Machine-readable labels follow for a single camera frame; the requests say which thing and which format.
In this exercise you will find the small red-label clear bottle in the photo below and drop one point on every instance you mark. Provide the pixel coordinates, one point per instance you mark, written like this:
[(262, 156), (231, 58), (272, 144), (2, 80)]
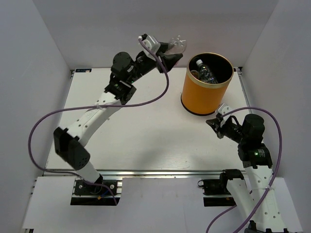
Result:
[(176, 45)]

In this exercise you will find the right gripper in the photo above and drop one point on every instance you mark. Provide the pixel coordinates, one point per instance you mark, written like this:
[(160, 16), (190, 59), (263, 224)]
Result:
[(215, 124)]

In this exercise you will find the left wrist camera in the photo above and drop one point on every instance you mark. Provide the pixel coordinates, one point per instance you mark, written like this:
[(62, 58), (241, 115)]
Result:
[(150, 42)]

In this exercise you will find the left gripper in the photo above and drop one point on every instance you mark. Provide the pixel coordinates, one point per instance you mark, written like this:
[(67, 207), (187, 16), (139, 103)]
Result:
[(168, 61)]

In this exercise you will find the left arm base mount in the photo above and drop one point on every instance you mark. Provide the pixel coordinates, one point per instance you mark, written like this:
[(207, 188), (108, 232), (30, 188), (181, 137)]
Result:
[(85, 195)]

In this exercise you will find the large clear unlabelled bottle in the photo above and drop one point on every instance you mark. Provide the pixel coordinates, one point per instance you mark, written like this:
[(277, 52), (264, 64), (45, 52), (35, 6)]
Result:
[(205, 74)]

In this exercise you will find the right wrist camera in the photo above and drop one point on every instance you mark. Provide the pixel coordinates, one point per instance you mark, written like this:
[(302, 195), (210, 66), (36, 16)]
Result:
[(221, 111)]

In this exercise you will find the blue table sticker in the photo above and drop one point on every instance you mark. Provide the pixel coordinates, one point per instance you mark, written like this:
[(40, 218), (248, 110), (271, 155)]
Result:
[(83, 70)]

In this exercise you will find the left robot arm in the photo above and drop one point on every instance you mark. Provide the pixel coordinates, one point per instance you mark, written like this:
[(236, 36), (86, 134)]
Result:
[(70, 142)]

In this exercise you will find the orange cylindrical bin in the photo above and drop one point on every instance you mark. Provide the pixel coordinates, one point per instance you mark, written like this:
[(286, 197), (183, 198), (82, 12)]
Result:
[(201, 98)]

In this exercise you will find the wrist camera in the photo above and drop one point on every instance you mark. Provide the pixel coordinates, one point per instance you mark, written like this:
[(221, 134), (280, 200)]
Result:
[(221, 111), (150, 42)]

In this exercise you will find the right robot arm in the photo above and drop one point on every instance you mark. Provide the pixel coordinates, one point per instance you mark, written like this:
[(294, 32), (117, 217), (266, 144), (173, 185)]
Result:
[(257, 205)]

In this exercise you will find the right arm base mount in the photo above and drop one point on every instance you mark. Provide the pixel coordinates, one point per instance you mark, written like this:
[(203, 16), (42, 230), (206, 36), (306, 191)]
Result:
[(214, 195)]

